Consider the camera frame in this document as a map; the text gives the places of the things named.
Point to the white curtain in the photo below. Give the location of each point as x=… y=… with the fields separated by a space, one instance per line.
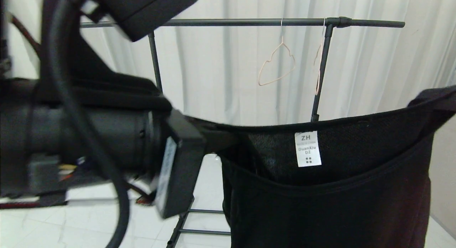
x=221 y=73

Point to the black garment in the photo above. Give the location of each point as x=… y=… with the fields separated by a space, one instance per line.
x=320 y=212

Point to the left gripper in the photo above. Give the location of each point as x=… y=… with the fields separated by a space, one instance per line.
x=135 y=144

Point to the pink clothes hanger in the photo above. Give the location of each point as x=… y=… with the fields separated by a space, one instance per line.
x=281 y=41
x=317 y=94

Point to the black clothes rack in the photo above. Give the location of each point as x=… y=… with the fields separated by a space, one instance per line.
x=249 y=22

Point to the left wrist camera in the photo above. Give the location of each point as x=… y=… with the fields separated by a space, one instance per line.
x=142 y=9

